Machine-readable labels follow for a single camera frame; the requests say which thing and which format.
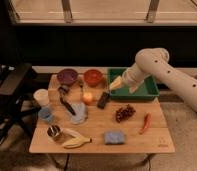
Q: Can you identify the purple bowl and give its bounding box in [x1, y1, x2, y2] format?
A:
[57, 68, 78, 86]

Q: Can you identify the red bowl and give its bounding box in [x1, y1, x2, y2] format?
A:
[84, 69, 103, 87]

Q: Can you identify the white cup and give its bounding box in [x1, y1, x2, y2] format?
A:
[33, 89, 49, 106]

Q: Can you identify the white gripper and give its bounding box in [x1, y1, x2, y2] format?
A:
[109, 64, 146, 94]

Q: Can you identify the blue sponge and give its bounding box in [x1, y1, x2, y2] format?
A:
[104, 131, 125, 145]

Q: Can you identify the silver fork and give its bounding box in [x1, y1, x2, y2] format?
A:
[78, 80, 84, 97]

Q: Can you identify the brown tin can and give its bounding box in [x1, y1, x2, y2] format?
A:
[47, 125, 62, 141]

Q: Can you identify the yellow banana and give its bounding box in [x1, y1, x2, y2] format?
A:
[62, 128, 92, 149]

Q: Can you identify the apple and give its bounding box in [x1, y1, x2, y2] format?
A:
[83, 92, 93, 105]

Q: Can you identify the black rectangular block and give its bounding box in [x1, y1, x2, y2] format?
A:
[97, 92, 109, 109]

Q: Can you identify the blue plastic cup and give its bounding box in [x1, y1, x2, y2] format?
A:
[38, 107, 53, 123]

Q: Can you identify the red chili pepper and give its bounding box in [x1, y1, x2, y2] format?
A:
[139, 113, 151, 134]

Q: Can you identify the black office chair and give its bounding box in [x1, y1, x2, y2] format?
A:
[0, 62, 39, 144]

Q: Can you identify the bunch of dark grapes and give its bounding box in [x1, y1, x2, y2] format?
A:
[115, 105, 136, 123]

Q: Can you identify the wooden folding table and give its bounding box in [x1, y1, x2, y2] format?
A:
[29, 74, 175, 153]

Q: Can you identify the green plastic bin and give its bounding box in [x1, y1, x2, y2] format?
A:
[107, 68, 159, 101]

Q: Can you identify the clear plastic cup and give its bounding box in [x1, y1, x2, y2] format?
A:
[71, 103, 88, 125]

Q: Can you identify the black handled brush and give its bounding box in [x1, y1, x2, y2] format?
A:
[58, 87, 76, 116]

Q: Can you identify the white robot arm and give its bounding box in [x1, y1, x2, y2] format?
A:
[109, 48, 197, 112]

